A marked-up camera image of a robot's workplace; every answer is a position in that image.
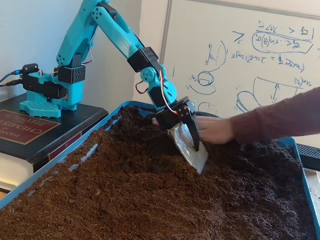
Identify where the black cable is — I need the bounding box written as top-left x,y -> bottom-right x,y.
0,80 -> 25,88

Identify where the black perforated box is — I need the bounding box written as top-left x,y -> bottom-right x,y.
295,143 -> 320,172

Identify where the person's hand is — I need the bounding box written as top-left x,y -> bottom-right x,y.
197,116 -> 236,145

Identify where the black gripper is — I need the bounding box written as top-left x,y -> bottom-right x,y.
154,96 -> 210,176

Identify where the whiteboard with blue sketches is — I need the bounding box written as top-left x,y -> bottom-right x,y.
153,0 -> 320,148

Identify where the blue cable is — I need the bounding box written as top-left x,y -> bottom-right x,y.
0,70 -> 23,85

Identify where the brown soil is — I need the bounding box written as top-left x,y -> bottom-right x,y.
0,104 -> 315,240

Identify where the blue plastic tray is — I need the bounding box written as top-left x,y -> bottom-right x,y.
0,100 -> 320,240

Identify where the black chemistry physics handbook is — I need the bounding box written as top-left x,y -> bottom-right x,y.
0,93 -> 109,187

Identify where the forearm in maroon sleeve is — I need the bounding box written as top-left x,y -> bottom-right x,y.
228,86 -> 320,151

